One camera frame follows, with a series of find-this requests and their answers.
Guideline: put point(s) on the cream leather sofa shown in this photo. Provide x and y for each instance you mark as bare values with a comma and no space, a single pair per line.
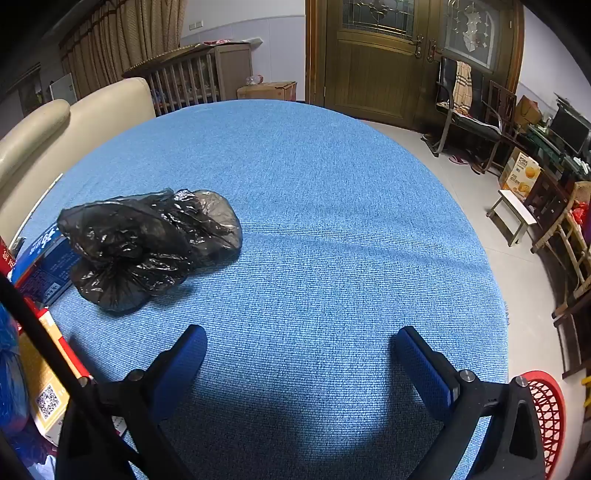
69,134

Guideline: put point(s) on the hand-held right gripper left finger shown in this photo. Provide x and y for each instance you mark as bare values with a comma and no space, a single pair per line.
184,364

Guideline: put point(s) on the white board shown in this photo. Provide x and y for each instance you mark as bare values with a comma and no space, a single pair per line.
62,87

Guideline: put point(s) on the dark computer desk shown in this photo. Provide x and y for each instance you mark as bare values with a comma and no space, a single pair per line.
549,143

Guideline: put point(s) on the beige curtain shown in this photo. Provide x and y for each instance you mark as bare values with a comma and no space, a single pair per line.
120,41

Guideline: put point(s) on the white step stool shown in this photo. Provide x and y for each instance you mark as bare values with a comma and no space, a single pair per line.
515,207

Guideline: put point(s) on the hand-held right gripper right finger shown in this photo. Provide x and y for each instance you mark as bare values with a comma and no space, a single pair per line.
422,369

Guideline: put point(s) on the blue plastic bag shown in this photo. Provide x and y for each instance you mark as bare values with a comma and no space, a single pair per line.
7,369

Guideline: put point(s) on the red carton box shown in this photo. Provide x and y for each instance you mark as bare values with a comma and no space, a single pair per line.
41,369

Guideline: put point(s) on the clear plastic bottle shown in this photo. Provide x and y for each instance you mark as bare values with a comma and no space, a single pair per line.
254,79

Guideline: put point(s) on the blue toothpaste box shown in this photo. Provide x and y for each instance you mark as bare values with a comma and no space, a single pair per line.
46,277

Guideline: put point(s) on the blue tablecloth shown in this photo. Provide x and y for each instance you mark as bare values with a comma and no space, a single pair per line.
323,230

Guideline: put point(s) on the striped scarf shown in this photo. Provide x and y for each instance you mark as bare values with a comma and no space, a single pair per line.
461,87

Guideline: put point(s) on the dark wooden side table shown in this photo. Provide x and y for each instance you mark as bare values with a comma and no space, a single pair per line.
547,198

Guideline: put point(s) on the black computer monitor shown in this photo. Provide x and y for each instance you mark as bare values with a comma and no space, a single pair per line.
570,127

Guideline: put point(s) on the red plastic bag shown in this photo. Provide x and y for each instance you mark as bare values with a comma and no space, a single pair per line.
580,212

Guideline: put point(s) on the white thin stick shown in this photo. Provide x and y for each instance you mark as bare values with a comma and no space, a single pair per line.
48,191

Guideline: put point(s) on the dark wooden chair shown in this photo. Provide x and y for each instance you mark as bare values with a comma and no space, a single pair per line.
570,323

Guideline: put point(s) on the red plastic basket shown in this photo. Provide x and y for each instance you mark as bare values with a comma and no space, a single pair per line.
549,415

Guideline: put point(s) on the wooden crib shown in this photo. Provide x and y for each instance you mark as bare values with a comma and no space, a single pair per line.
184,78

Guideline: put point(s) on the wooden double door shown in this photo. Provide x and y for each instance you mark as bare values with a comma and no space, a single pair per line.
369,83

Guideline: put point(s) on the yellow printed carton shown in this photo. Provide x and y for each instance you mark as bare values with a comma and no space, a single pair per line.
519,173

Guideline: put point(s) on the slatted wooden chair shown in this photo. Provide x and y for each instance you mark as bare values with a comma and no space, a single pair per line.
501,99

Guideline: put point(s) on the red patterned cloth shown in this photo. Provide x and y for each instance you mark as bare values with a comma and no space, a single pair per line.
224,43

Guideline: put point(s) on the black armchair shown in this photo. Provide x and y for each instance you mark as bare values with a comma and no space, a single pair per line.
471,124

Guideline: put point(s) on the black plastic bag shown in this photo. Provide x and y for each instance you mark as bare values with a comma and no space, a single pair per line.
138,240

